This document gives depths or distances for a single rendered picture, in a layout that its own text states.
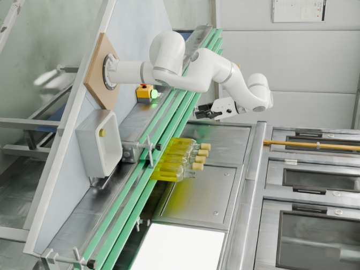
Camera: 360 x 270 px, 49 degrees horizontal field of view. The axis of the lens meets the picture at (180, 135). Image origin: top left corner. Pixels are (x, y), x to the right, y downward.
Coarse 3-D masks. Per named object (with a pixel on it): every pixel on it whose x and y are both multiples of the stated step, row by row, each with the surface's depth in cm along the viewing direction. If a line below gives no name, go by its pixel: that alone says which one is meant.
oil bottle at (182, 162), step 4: (164, 156) 183; (168, 156) 183; (172, 156) 183; (160, 160) 181; (164, 160) 181; (168, 160) 180; (172, 160) 180; (176, 160) 180; (180, 160) 180; (184, 160) 180; (172, 164) 179; (176, 164) 178; (180, 164) 178; (184, 164) 178; (184, 168) 179
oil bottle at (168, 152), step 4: (164, 152) 187; (168, 152) 187; (172, 152) 186; (176, 152) 186; (180, 152) 186; (184, 152) 185; (188, 152) 186; (176, 156) 183; (180, 156) 183; (184, 156) 183; (188, 156) 183; (188, 160) 183
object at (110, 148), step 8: (112, 112) 159; (104, 120) 153; (112, 120) 162; (104, 128) 165; (112, 128) 164; (96, 136) 148; (112, 136) 167; (104, 144) 169; (112, 144) 169; (120, 144) 168; (104, 152) 170; (112, 152) 171; (120, 152) 170; (104, 160) 167; (112, 160) 167; (104, 168) 155; (112, 168) 163
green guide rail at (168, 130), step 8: (216, 48) 298; (184, 96) 230; (184, 104) 221; (176, 112) 213; (176, 120) 206; (168, 128) 199; (168, 136) 193; (144, 152) 182; (152, 152) 182; (160, 152) 182
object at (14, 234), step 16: (16, 0) 197; (16, 16) 195; (0, 32) 189; (96, 32) 175; (0, 48) 186; (80, 64) 168; (80, 80) 164; (64, 112) 158; (48, 160) 149; (32, 208) 141; (16, 240) 136
